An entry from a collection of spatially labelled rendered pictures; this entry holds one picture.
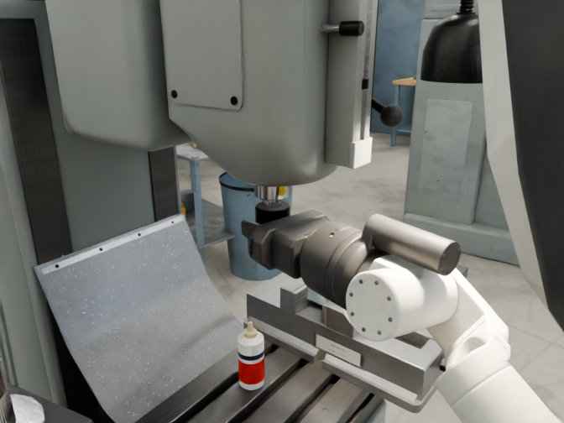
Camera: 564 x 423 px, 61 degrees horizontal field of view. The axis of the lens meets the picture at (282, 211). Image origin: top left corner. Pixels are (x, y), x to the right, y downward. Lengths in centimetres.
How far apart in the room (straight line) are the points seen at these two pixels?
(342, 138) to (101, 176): 50
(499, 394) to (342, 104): 31
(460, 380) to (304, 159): 27
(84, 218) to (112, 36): 38
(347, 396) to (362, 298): 34
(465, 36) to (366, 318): 27
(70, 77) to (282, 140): 32
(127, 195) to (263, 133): 49
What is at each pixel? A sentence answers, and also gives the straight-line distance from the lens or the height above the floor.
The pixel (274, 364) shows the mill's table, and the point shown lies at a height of 97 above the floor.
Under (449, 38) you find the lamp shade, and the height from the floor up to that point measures 148.
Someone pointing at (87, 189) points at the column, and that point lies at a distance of 90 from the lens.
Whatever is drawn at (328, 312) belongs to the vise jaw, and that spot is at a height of 107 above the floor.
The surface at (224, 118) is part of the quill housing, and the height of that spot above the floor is 139.
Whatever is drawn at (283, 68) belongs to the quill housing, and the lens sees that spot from 50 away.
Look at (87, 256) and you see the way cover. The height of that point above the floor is 111.
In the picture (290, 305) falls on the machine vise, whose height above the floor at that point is 105.
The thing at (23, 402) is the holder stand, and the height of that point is 117.
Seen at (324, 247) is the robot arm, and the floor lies 126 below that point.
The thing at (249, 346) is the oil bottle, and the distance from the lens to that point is 74.
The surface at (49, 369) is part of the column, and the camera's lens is 99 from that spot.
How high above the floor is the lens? 148
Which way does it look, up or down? 20 degrees down
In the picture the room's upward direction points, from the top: straight up
